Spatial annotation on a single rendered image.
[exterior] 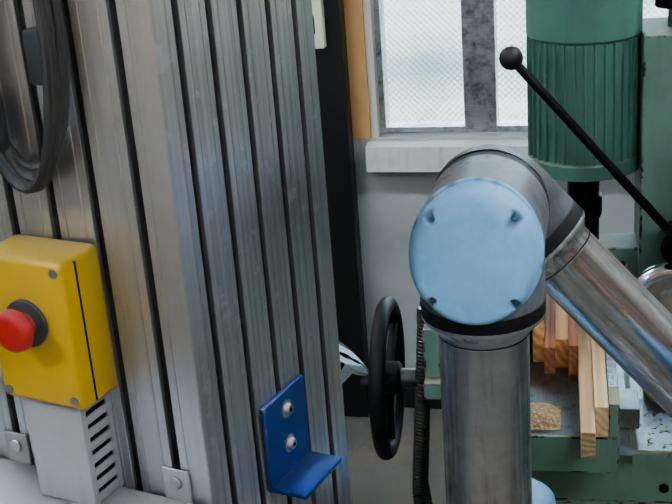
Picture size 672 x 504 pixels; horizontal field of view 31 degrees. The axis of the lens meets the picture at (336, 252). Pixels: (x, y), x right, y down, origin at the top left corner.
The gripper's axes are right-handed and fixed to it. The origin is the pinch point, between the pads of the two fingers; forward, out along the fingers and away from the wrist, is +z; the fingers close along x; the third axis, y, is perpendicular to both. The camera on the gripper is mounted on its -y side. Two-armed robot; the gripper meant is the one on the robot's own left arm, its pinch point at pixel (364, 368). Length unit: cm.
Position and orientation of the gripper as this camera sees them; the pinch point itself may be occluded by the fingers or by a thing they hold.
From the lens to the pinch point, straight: 226.3
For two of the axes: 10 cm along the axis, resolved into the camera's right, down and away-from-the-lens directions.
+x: -2.2, 3.3, -9.2
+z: 8.9, 4.6, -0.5
